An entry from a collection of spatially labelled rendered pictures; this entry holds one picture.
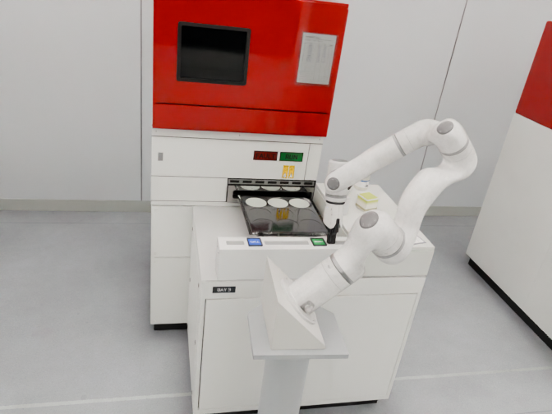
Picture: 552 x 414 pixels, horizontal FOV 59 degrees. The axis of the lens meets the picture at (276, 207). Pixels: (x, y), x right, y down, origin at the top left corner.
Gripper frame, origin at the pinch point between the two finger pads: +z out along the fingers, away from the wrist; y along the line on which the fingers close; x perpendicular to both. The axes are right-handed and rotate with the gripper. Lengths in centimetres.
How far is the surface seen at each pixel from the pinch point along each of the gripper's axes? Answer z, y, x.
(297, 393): 50, 27, -17
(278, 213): 0.4, -37.7, -12.7
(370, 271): 13.9, 1.4, 18.3
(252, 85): -56, -42, -28
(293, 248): 2.9, 3.4, -16.3
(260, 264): 9.7, 2.4, -28.6
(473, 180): 16, -215, 216
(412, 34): -101, -190, 121
